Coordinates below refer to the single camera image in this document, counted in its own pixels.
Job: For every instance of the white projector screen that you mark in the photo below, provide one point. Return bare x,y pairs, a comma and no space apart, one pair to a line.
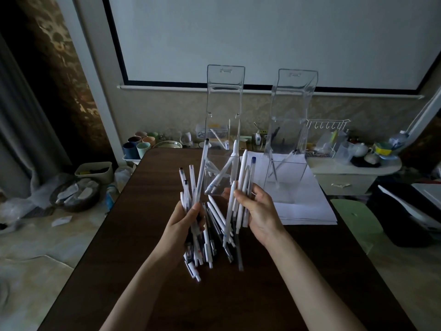
258,34

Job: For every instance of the blue bottle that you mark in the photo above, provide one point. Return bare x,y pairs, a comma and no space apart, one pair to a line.
111,198

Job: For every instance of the beige plastic bin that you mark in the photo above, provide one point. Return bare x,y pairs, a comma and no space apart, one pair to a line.
105,177

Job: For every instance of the clear plastic measuring jug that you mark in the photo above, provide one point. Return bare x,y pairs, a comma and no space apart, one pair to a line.
344,153

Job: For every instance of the white paper scrap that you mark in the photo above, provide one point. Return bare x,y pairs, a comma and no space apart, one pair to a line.
62,221

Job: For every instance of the stack of white paper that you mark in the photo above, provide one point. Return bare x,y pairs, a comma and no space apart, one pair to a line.
317,206

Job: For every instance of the grey curtain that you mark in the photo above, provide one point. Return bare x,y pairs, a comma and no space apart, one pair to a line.
24,127

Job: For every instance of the person's right forearm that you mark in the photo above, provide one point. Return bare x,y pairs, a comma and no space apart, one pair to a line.
313,289

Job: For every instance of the person's left forearm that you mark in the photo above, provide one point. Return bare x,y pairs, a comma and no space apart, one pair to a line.
141,293

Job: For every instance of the black router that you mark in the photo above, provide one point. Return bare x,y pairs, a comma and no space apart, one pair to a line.
275,132

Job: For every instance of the black bag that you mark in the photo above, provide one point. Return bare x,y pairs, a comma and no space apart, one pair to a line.
399,230

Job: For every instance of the pile of pens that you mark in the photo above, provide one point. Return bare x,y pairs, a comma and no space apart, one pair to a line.
215,213

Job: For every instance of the yellow green container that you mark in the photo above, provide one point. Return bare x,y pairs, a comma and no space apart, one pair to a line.
383,149

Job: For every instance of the white teapot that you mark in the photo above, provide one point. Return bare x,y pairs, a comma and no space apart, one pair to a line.
361,150

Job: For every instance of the clear plastic bottle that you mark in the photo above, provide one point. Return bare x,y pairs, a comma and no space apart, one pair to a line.
398,140

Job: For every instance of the black round tray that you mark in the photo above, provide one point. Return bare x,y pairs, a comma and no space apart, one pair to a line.
363,163

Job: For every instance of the ceramic bowl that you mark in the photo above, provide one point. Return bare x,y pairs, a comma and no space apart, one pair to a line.
168,145

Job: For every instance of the person's right hand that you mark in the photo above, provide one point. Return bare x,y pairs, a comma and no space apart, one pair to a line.
265,217

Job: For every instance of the small white bottle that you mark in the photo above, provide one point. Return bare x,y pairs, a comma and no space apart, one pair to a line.
258,138

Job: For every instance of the person's left hand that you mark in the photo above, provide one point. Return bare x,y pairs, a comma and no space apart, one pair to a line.
181,230

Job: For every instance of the translucent pen with blue cap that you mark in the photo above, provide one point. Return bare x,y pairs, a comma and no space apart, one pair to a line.
251,175

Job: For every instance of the clear water jug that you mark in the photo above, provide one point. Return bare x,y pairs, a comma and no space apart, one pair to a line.
123,177

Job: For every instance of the group of colourful cups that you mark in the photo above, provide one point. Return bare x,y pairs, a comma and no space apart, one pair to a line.
143,149

